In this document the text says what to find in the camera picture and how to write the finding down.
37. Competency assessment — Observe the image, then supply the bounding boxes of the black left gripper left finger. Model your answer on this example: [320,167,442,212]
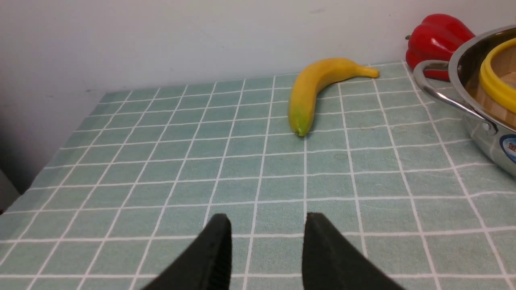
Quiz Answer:
[143,213,233,290]

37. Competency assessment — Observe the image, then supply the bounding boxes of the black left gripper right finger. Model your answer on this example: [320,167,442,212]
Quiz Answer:
[302,212,403,290]

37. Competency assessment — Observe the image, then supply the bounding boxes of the bamboo steamer basket yellow rim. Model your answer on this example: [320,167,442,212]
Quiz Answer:
[476,38,516,128]

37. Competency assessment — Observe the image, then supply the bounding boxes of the stainless steel pot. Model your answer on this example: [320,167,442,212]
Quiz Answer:
[413,25,516,176]

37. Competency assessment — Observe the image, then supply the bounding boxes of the green checkered tablecloth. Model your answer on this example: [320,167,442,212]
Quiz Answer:
[0,62,515,290]

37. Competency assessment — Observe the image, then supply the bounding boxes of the yellow banana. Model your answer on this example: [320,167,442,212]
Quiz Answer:
[287,58,380,137]

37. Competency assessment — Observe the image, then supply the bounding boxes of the red bell pepper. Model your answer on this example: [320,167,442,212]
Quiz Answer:
[405,13,475,71]

